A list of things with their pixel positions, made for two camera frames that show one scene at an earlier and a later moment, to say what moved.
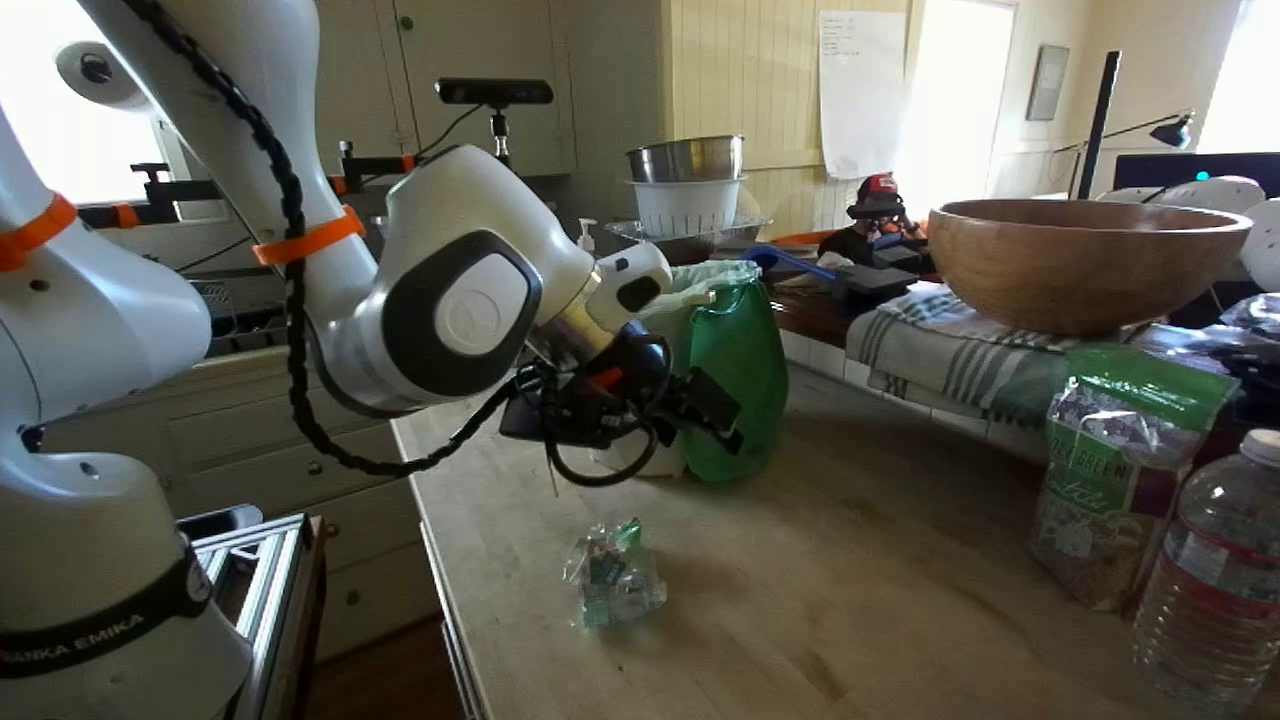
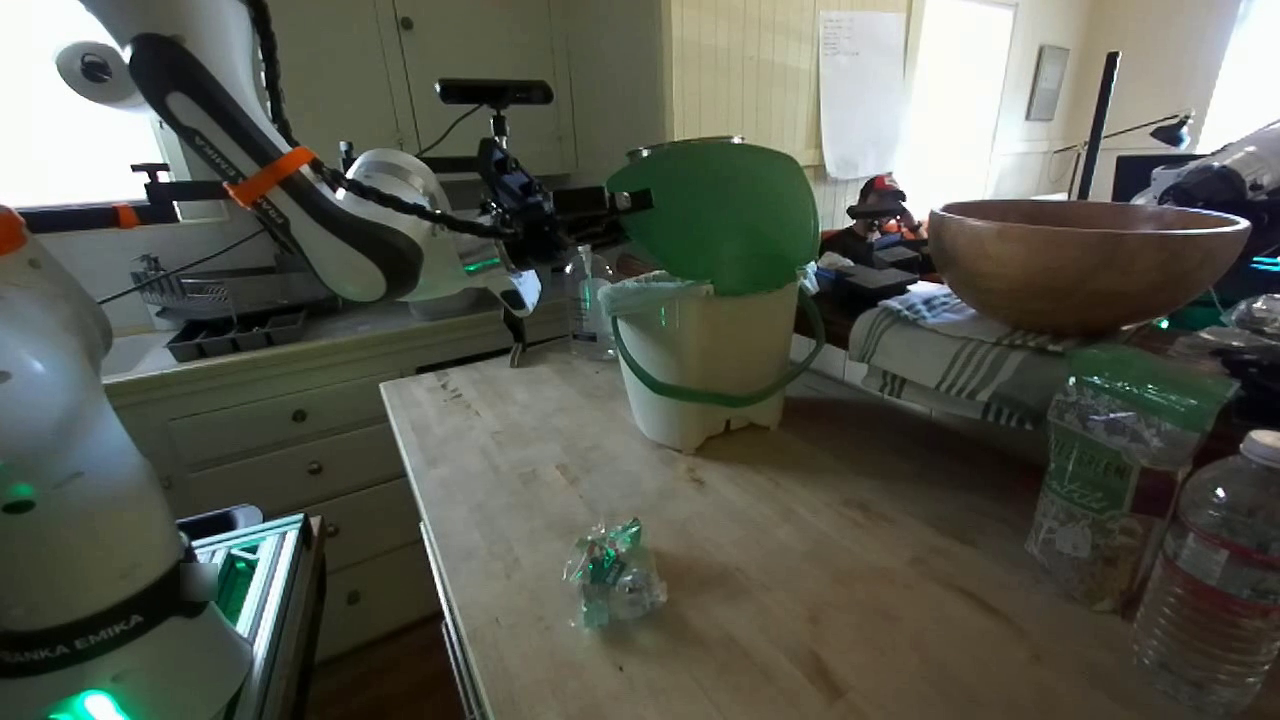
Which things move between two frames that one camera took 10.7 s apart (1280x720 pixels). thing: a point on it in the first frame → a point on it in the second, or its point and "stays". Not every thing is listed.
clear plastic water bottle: x=1211 y=613 stays
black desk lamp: x=1174 y=127 stays
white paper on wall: x=861 y=95 stays
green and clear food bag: x=1117 y=436 stays
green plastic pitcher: x=743 y=344 → x=730 y=214
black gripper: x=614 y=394 → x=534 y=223
